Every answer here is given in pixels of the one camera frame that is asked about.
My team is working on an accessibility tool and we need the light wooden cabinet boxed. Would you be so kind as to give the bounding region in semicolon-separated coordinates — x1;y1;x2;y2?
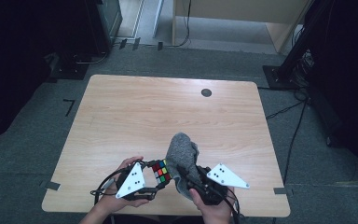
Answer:
172;0;312;54

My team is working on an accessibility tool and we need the short black floor cable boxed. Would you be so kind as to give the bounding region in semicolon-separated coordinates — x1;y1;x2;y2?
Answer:
265;100;306;121

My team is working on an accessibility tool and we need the black hanging cable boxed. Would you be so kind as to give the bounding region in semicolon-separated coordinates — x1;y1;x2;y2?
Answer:
164;0;193;49

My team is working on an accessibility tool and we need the black metal stand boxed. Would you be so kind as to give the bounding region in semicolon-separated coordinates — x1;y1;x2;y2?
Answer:
262;0;332;91

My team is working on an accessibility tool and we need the multicoloured puzzle cube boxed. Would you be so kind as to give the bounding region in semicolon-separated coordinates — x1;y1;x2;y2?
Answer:
151;159;172;186

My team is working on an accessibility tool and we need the looped black floor cable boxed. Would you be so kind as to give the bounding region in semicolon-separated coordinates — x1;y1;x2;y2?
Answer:
73;50;110;65

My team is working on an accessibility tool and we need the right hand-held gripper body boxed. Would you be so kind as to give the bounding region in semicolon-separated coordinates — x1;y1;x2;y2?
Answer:
186;162;251;207

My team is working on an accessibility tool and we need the grey tape piece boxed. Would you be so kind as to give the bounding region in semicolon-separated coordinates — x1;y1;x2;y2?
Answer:
40;180;62;191
273;187;293;196

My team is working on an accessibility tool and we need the black tape corner mark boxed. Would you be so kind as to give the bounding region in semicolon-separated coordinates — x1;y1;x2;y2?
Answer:
62;98;76;118

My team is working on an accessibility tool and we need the black stand base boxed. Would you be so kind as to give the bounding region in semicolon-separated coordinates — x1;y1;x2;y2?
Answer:
48;51;90;81

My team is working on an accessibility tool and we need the person's left hand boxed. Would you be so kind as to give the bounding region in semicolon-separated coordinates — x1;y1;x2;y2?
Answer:
97;155;152;217

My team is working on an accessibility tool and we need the long black floor cable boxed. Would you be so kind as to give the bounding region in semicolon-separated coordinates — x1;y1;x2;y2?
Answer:
282;99;308;186

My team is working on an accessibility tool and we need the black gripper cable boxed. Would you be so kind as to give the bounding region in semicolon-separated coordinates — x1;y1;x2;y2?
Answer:
223;186;246;224
89;167;130;204

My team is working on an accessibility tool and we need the person's right hand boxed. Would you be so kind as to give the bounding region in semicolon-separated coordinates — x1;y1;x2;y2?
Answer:
188;186;236;222

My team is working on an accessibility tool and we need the tangled cable bundle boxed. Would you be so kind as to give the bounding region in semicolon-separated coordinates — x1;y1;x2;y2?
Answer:
292;49;315;94

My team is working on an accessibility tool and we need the grey terry cloth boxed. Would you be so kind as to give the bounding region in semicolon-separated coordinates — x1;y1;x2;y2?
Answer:
165;132;201;202

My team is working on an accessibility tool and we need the dark curtain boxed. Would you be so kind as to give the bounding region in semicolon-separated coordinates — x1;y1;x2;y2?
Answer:
0;0;90;147
304;0;358;186

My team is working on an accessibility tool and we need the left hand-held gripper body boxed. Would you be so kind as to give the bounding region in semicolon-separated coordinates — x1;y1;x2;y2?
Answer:
115;161;157;202

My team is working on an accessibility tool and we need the black equipment case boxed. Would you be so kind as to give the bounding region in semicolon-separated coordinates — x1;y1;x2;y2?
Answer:
85;0;123;58

